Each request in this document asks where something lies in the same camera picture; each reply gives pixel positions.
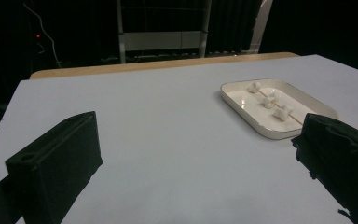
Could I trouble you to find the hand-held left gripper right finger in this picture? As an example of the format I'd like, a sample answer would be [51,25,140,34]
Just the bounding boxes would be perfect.
[291,113,358,224]

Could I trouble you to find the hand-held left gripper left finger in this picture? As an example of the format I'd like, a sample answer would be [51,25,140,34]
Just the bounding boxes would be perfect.
[5,110,103,224]

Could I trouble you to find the small white parts in tray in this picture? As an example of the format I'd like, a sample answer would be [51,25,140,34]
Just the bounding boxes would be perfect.
[257,88,304,126]

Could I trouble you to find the white marshmallow piece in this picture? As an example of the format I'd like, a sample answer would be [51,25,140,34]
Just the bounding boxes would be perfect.
[261,94,277,110]
[273,105,294,122]
[247,81,263,94]

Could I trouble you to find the white rectangular tray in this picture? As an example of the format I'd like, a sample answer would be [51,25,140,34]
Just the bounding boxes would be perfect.
[219,77,340,140]

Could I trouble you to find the dark curtain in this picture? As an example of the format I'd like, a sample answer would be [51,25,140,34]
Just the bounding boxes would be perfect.
[205,0,264,54]

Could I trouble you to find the white cable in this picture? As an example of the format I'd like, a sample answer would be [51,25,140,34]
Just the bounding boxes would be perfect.
[22,2,63,69]

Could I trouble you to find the white slanted metal post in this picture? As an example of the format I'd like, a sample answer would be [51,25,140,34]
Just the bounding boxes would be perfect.
[249,0,274,54]

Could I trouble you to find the grey metal rack frame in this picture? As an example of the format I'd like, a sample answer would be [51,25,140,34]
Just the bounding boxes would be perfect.
[116,0,213,65]

